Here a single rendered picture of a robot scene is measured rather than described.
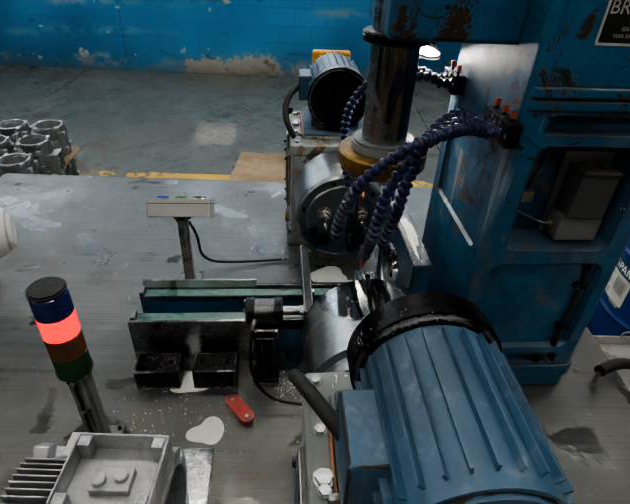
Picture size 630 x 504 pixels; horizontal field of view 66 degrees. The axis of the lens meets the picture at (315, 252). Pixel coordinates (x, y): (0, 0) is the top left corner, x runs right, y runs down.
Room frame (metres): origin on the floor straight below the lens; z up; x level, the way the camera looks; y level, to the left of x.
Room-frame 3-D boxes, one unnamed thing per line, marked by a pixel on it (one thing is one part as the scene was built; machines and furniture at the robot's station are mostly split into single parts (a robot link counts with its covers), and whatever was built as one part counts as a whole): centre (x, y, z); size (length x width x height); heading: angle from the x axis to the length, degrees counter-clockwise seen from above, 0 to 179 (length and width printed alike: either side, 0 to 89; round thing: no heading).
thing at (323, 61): (1.56, 0.00, 1.16); 0.33 x 0.26 x 0.42; 5
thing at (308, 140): (1.52, -0.03, 0.99); 0.35 x 0.31 x 0.37; 5
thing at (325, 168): (1.28, -0.06, 1.04); 0.37 x 0.25 x 0.25; 5
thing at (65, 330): (0.58, 0.42, 1.14); 0.06 x 0.06 x 0.04
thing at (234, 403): (0.67, 0.15, 0.81); 0.09 x 0.03 x 0.02; 42
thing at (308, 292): (0.89, 0.02, 1.01); 0.26 x 0.04 x 0.03; 5
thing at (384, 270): (0.94, -0.18, 1.01); 0.15 x 0.02 x 0.15; 5
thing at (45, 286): (0.58, 0.42, 1.01); 0.08 x 0.08 x 0.42; 5
